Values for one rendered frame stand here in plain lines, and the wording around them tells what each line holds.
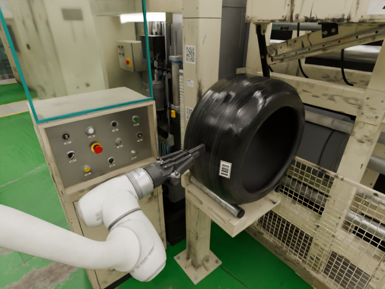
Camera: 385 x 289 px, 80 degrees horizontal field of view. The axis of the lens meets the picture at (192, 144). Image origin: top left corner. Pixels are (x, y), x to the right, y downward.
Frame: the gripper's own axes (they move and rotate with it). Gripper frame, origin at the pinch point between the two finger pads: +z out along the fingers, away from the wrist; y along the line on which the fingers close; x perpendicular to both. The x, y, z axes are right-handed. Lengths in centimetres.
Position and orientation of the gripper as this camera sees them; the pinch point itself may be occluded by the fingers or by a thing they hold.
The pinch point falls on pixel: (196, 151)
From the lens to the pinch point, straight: 82.8
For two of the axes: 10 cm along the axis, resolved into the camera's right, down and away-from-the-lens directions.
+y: -6.2, -3.7, 6.9
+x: 1.1, 8.3, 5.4
